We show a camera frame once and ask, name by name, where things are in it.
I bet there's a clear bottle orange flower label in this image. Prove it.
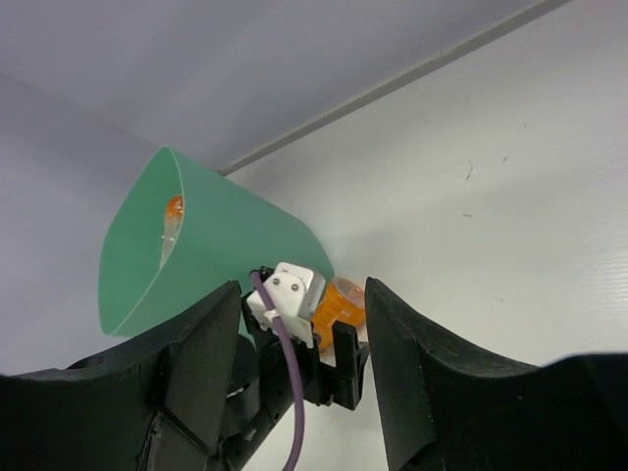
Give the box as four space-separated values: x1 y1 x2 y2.
160 195 184 266

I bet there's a green plastic bin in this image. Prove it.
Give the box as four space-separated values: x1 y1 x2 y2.
97 147 334 337

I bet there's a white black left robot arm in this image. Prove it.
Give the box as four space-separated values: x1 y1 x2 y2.
207 302 369 470

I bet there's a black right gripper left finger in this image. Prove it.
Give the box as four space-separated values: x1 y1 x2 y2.
1 282 240 470

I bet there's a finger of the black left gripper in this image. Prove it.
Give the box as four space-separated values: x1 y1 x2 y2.
333 323 369 410

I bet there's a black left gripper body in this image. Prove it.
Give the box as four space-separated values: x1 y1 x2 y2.
239 298 344 408

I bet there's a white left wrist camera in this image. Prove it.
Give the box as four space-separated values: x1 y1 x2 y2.
245 262 326 348

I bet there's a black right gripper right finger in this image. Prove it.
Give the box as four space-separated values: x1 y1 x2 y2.
365 279 627 470

